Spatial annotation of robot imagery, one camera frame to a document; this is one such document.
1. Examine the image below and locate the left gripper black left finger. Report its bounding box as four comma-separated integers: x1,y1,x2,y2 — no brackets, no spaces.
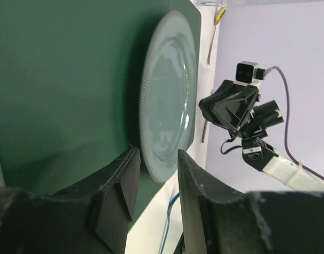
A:
0,147,141,253

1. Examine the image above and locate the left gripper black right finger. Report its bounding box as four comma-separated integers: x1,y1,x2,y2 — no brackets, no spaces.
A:
178,150,324,253

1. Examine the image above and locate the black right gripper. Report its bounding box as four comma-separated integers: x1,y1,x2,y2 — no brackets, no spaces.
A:
199,80,284,169

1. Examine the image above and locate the rose gold knife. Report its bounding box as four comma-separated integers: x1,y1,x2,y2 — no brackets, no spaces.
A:
201,120,208,143

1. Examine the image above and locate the teal ceramic plate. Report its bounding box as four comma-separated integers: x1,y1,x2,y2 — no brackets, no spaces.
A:
139,11,198,183

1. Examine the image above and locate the iridescent gold spoon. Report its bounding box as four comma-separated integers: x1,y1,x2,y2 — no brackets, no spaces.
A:
207,7,227,66

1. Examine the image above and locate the dark green placemat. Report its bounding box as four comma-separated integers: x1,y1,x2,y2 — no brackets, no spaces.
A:
0,0,202,223

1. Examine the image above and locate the blue metal fork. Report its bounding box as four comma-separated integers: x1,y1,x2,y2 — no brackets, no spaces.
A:
158,193,180,254

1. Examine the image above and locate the clear drinking glass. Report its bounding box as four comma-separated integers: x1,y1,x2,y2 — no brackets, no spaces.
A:
195,0,227,7

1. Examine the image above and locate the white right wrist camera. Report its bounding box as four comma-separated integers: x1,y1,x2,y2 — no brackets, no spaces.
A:
235,61,266,87

